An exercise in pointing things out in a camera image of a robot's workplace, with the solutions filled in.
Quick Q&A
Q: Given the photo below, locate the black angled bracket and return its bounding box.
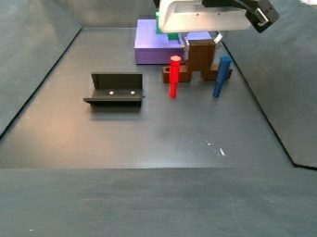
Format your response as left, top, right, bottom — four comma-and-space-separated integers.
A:
82, 72, 143, 105

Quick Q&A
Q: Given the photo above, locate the brown T-shaped block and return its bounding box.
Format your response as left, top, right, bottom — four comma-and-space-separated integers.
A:
168, 39, 219, 82

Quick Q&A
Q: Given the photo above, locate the blue hexagonal peg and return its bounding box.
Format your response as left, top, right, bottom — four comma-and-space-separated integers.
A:
212, 56, 231, 97

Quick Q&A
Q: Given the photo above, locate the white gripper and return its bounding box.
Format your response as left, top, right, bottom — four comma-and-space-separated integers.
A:
157, 0, 251, 56

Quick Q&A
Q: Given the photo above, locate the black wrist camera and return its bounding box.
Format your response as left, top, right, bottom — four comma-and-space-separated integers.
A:
201, 0, 279, 33

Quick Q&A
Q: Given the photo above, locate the green block left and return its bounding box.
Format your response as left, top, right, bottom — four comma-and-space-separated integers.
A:
155, 11, 177, 41

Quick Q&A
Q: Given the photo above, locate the purple base board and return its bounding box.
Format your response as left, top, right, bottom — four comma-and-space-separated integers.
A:
133, 19, 212, 66

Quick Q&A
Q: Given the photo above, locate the red hexagonal peg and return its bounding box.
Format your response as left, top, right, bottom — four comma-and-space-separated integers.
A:
169, 56, 180, 98

